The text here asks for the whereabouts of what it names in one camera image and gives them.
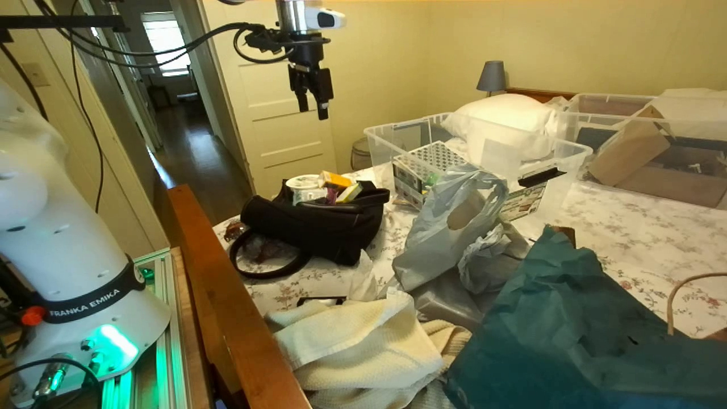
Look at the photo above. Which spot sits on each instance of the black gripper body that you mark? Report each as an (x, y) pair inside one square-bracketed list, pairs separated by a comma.
[(310, 70)]

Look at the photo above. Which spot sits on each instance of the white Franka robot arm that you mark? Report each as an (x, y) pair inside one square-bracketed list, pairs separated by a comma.
[(69, 250)]

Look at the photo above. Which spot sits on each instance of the orange small box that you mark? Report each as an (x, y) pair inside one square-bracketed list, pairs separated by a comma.
[(337, 181)]

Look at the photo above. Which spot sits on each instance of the large clear storage box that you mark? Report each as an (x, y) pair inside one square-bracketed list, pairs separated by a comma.
[(484, 151)]

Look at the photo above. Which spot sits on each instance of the clear box with cardboard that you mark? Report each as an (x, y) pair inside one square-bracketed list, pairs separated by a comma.
[(683, 174)]

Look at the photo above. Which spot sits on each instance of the white panel door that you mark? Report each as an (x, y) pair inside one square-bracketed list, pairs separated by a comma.
[(273, 115)]

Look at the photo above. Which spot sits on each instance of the black fabric bag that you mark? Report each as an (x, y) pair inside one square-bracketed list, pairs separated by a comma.
[(325, 224)]

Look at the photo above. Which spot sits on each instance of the small clear lattice basket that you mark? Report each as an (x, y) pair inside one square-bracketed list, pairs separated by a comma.
[(429, 170)]

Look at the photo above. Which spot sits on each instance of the brown shiny wrapper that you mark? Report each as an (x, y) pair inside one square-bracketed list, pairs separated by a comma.
[(234, 228)]

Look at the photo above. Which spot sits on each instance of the hallway window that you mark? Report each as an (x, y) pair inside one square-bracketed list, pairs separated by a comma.
[(166, 42)]

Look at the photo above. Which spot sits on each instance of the grey plastic bag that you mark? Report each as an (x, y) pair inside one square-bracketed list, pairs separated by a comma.
[(444, 228)]

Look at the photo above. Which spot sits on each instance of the grey table lamp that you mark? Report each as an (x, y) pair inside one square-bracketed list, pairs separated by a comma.
[(492, 76)]

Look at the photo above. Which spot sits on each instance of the white pillow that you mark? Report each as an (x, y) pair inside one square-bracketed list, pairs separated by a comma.
[(507, 117)]

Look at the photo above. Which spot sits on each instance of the black flat phone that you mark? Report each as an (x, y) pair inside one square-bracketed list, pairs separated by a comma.
[(322, 300)]

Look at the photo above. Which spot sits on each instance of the brown wooden footboard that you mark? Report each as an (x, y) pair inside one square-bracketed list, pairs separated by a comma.
[(227, 304)]

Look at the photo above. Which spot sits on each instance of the brown wooden headboard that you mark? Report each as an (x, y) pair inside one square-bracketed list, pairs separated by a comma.
[(542, 95)]

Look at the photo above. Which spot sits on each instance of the black flat rectangular device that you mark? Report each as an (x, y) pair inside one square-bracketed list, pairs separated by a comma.
[(539, 176)]

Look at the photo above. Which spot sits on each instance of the cream towel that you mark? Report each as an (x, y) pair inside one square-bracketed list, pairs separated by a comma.
[(356, 348)]

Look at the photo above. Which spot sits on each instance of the black mounting bar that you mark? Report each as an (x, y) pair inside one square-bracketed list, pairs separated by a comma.
[(59, 24)]

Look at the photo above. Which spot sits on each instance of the brown cardboard piece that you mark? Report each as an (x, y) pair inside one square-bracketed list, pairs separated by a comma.
[(628, 151)]

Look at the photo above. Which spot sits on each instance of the teal cloth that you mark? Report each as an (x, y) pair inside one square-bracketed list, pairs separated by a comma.
[(576, 342)]

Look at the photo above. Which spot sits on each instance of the floral white bedspread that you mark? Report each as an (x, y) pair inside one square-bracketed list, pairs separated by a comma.
[(644, 235)]

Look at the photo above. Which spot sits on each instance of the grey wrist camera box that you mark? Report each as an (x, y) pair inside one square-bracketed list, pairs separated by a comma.
[(327, 16)]

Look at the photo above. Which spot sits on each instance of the green lit metal base frame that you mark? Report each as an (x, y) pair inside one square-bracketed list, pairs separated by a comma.
[(163, 342)]

